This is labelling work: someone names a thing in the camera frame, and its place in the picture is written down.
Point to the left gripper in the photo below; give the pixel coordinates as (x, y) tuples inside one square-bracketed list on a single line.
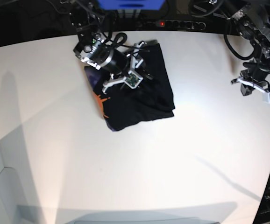
[(256, 76)]

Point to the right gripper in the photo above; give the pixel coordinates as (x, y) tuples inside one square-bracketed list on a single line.
[(118, 64)]

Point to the black T-shirt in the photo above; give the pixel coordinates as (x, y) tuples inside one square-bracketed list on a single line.
[(121, 106)]

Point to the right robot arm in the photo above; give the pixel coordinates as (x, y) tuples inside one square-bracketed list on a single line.
[(99, 48)]

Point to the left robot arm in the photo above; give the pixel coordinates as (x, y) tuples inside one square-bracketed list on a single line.
[(252, 23)]

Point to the blue box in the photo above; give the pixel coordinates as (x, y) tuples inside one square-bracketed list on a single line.
[(131, 4)]

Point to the black power strip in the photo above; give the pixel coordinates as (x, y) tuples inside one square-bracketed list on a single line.
[(179, 25)]

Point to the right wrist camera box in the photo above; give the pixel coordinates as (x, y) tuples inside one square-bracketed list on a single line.
[(133, 79)]

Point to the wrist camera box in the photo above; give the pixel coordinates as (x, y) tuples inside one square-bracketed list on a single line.
[(266, 97), (133, 79)]

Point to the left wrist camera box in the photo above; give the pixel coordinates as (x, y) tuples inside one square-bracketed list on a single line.
[(266, 97)]

